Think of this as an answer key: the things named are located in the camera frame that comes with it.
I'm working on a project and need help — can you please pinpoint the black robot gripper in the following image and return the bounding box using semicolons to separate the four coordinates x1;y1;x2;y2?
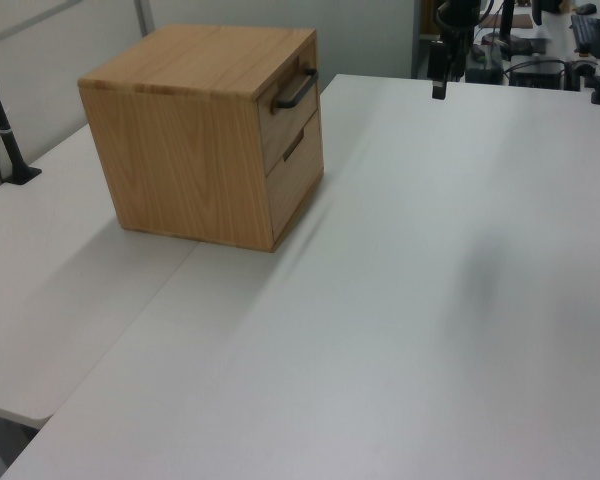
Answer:
428;0;483;101

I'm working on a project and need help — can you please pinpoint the wooden drawer with cutout grip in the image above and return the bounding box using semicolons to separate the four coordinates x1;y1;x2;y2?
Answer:
264;112;327;240

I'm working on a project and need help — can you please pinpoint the wooden two-drawer cabinet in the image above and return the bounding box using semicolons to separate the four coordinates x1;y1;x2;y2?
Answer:
77;23;327;254

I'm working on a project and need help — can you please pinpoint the black pole on round base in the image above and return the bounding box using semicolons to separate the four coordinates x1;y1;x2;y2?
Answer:
483;0;535;57

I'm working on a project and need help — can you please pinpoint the brown rectangular mat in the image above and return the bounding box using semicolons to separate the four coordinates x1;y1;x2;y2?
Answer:
489;13;534;29

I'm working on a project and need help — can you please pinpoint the black electronics box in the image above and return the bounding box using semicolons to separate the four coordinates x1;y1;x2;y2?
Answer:
510;59;567;90

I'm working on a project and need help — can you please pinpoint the black computer keyboard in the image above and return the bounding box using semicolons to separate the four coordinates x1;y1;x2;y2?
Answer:
570;13;600;55

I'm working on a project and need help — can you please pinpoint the wooden drawer with black handle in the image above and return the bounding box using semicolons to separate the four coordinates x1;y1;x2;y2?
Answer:
257;42;323;177

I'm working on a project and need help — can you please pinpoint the black camera stand with base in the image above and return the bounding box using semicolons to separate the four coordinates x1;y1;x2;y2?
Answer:
0;42;44;188

